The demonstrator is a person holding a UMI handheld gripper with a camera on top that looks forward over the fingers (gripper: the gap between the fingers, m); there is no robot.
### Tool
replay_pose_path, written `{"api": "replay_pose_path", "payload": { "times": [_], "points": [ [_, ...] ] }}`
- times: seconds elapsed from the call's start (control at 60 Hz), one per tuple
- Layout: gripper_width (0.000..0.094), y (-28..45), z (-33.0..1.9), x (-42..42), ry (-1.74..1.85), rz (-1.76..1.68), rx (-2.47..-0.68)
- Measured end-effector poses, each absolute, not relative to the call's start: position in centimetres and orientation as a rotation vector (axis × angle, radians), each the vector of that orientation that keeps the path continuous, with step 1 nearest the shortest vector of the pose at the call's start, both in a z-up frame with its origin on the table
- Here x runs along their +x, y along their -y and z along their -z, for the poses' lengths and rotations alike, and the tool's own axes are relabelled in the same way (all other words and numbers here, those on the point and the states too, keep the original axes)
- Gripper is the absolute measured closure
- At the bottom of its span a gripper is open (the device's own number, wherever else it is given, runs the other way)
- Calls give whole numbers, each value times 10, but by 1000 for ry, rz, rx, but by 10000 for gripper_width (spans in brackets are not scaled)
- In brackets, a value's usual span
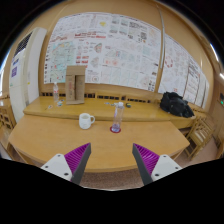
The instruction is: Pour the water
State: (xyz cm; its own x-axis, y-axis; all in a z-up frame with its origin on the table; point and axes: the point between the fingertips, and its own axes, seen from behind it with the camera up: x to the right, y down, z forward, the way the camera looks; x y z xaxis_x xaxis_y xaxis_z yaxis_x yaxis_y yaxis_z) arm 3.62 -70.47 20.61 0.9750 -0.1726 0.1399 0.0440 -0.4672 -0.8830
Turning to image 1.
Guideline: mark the wooden chair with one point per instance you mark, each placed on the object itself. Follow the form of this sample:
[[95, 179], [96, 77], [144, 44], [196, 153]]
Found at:
[[200, 133], [5, 115]]

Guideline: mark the white ceramic mug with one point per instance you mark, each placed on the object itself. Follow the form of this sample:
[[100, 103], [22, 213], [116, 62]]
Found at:
[[85, 121]]

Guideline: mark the row of wooden chairs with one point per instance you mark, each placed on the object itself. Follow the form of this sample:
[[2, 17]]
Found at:
[[110, 97]]

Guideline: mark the black bag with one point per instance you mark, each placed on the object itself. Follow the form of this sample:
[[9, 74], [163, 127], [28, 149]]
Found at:
[[176, 105]]

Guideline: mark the large map wall poster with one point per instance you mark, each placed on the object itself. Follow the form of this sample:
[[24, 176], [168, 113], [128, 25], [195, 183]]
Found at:
[[110, 50]]

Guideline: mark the brown cardboard box stand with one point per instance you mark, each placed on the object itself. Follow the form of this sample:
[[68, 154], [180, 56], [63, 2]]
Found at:
[[70, 86]]

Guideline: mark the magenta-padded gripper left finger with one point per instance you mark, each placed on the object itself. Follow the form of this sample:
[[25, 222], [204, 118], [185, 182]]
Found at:
[[56, 165]]

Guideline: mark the clear plastic bottle white cap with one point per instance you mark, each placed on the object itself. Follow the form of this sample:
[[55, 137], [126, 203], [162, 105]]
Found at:
[[117, 116]]

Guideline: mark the white standing air conditioner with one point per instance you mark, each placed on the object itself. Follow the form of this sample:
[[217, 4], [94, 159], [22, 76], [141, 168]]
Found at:
[[31, 73]]

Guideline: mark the large diagram wall poster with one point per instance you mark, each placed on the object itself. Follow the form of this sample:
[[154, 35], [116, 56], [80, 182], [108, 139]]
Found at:
[[180, 73]]

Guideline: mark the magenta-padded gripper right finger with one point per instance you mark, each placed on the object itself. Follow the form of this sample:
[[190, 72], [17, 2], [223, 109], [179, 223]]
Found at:
[[165, 166]]

